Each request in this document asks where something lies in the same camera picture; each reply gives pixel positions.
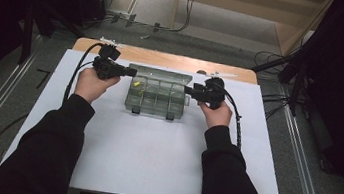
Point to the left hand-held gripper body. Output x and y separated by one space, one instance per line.
107 65

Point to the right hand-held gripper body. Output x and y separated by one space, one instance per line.
212 94

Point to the person's right hand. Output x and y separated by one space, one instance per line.
219 116

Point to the clear plastic compartment storage box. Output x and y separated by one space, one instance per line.
159 98

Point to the person's left hand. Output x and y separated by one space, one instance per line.
89 84

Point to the black stand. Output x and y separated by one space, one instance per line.
27 34

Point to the black stand leg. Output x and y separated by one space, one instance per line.
271 64

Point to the light wooden shelf unit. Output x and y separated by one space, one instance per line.
284 31

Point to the white table board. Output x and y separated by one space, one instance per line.
142 157

